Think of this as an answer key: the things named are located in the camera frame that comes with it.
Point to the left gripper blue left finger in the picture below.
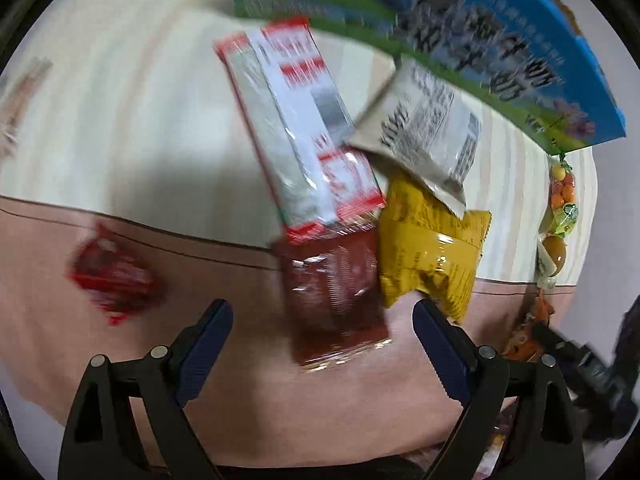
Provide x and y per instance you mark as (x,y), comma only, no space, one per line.
(196,350)

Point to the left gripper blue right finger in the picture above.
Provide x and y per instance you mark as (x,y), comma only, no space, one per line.
(449,349)

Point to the orange snack bag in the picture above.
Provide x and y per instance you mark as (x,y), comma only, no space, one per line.
(522,345)

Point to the small red snack packet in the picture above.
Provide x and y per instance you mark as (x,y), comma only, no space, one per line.
(115,279)

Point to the yellow crinkled snack bag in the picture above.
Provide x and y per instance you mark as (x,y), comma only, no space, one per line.
(423,247)

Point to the dark red snack packet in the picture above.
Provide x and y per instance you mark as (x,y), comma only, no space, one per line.
(332,295)

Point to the packaged braised egg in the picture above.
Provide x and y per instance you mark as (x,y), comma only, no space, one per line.
(551,256)

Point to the colourful candy bag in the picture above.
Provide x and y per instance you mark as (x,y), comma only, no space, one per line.
(562,212)

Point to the grey white snack packet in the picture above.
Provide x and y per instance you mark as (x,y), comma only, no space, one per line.
(421,122)

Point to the red white snack bar pack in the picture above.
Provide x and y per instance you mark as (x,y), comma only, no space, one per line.
(299,126)

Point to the striped cream pink blanket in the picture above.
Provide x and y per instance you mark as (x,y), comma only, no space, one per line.
(136,125)

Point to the cardboard milk box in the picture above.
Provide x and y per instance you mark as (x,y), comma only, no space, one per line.
(527,59)

